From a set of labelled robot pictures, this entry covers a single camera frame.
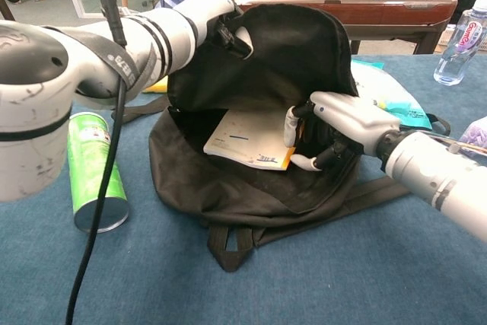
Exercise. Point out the dark table leg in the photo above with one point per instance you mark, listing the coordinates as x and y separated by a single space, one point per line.
5 9

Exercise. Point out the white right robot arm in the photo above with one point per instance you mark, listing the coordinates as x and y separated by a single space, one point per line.
437 169

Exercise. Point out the yellow sponge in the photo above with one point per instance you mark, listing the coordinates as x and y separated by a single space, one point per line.
158 87

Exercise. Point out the green chips can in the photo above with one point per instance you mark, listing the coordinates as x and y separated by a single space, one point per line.
91 173

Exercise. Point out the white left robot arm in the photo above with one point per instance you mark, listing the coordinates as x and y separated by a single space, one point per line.
30 112

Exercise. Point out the clear plastic water bottle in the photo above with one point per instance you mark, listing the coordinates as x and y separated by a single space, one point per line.
456 58

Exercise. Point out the purple candy clear bag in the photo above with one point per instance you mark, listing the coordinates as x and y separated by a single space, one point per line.
475 131

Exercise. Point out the black fabric backpack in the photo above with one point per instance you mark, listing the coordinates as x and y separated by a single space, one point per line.
289 55

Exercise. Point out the brown mahjong table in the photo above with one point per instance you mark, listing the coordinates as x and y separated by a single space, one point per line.
380 9

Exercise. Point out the blue felt table cover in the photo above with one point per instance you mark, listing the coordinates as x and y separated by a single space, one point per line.
342 264

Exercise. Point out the teal snack bag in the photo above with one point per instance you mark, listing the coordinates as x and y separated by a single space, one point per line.
403 110

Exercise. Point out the white plastic basket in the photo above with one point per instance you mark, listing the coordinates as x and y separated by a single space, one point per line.
446 40

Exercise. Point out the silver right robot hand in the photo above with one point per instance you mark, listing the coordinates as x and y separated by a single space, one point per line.
354 115

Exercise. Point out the white book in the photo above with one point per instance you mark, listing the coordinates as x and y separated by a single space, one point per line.
247 138

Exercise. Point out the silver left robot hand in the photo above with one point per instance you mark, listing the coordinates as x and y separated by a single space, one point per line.
213 7

